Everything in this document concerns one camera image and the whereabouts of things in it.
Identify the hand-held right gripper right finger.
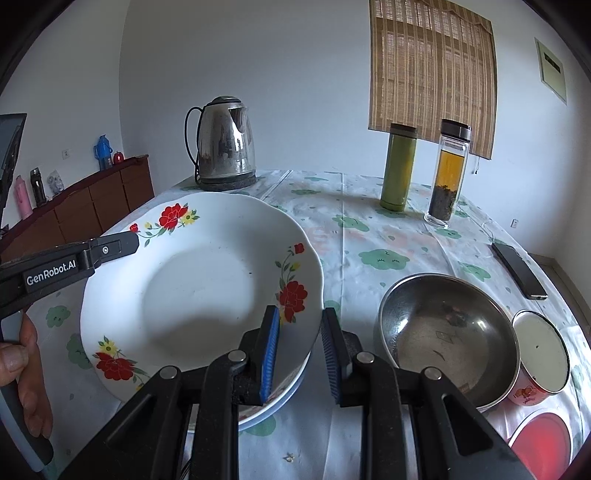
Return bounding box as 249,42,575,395
320,307,536,480

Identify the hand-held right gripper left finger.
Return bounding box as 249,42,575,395
60,305,282,480

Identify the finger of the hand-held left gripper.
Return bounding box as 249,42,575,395
78,231,140,274

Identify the blue patterned white plate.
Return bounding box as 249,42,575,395
238,360,308,432

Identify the white plate with red flowers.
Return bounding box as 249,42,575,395
79,191,324,414

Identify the stainless steel bowl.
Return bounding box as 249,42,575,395
379,273,520,413

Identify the white enamel bowl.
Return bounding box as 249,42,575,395
507,309,571,407

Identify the red plastic bowl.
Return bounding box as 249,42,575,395
508,406,580,462

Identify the person's left hand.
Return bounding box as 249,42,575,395
0,314,54,439

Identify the brown wooden sideboard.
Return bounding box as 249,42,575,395
0,154,155,264

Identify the pink bottle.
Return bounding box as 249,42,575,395
14,175,33,217

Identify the black bottle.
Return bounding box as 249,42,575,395
30,168,48,207

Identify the blue water bottle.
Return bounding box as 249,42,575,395
93,135,113,171

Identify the dark flat panel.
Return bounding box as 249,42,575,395
0,113,27,222

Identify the stainless steel electric kettle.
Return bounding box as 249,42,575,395
185,96,257,191

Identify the green thermos bottle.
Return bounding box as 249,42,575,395
379,123,419,212

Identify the black smartphone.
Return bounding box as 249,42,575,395
491,242,549,301

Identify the glass tea bottle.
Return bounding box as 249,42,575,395
424,119,472,229

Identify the bamboo window blind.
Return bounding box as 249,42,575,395
368,0,498,160

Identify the pale green wall panel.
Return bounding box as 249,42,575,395
534,38,568,106

